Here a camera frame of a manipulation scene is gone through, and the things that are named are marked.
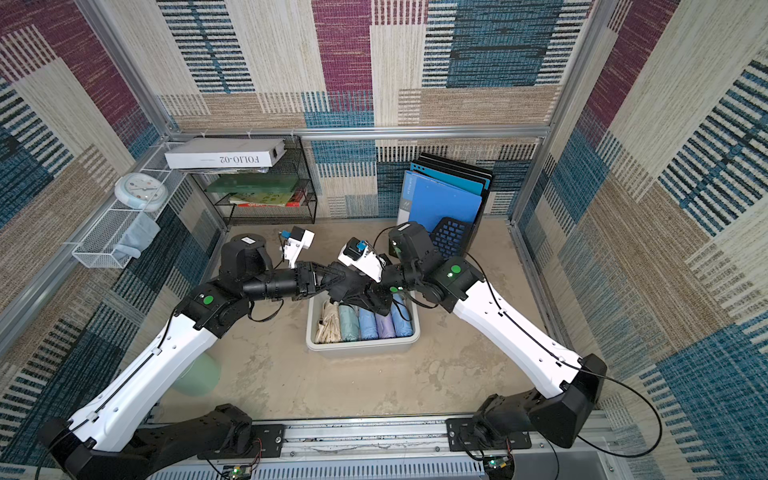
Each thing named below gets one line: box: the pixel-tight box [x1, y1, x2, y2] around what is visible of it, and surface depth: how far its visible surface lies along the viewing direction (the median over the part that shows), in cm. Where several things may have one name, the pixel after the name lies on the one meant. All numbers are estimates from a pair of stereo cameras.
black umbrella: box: [327, 261, 372, 303], surface depth 63 cm
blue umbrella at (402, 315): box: [392, 292, 413, 337], surface depth 81 cm
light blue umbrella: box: [358, 307, 379, 340], surface depth 84 cm
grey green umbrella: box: [339, 304, 361, 341], surface depth 84 cm
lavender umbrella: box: [375, 312, 396, 339], surface depth 82 cm
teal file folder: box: [409, 162, 490, 196], surface depth 91 cm
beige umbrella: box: [315, 300, 342, 343], surface depth 83 cm
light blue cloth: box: [112, 211, 161, 260], surface depth 70 cm
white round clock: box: [114, 173, 169, 212], surface depth 76 cm
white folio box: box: [164, 138, 287, 169], surface depth 81 cm
